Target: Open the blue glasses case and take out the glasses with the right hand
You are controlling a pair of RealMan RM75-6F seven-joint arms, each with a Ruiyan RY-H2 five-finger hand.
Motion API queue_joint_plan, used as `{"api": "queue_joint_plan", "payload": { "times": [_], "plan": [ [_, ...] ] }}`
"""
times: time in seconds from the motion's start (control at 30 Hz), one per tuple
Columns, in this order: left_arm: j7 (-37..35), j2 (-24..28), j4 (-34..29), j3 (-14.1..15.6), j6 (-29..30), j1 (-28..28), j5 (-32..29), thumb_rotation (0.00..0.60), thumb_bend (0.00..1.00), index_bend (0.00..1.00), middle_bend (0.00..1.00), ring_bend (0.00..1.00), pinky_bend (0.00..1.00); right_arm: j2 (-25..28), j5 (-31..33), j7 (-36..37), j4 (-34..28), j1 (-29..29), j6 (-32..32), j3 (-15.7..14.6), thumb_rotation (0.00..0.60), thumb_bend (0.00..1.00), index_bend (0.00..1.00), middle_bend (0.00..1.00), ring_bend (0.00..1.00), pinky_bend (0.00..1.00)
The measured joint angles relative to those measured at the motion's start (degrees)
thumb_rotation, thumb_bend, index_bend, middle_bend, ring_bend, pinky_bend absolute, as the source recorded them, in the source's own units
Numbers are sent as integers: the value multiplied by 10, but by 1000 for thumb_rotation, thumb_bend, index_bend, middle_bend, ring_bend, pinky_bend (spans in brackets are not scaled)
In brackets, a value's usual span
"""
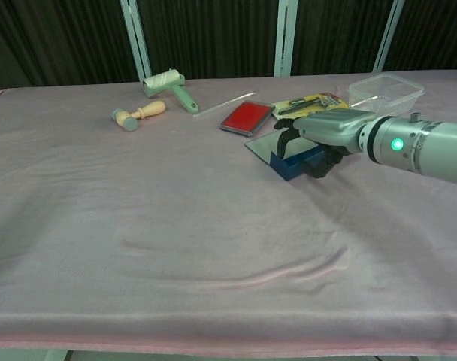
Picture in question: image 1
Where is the blue glasses case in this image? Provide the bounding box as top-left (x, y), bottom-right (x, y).
top-left (244, 130), bottom-right (327, 182)

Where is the green lint roller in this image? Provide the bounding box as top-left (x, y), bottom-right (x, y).
top-left (141, 68), bottom-right (200, 114)

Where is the razor in yellow package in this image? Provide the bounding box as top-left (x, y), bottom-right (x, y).
top-left (270, 92), bottom-right (349, 118)

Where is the clear plastic tube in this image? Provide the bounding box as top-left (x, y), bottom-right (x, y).
top-left (192, 89), bottom-right (259, 118)

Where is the red ink pad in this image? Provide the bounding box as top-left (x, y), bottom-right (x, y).
top-left (219, 100), bottom-right (277, 136)

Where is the pink tablecloth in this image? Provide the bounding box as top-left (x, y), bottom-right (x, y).
top-left (0, 69), bottom-right (457, 356)

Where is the white partition post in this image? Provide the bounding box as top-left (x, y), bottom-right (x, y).
top-left (119, 0), bottom-right (153, 82)
top-left (274, 0), bottom-right (295, 77)
top-left (373, 0), bottom-right (405, 73)

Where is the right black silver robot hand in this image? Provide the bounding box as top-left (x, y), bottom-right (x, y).
top-left (273, 108), bottom-right (376, 178)

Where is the clear plastic container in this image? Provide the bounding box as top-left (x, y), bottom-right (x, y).
top-left (348, 73), bottom-right (425, 116)

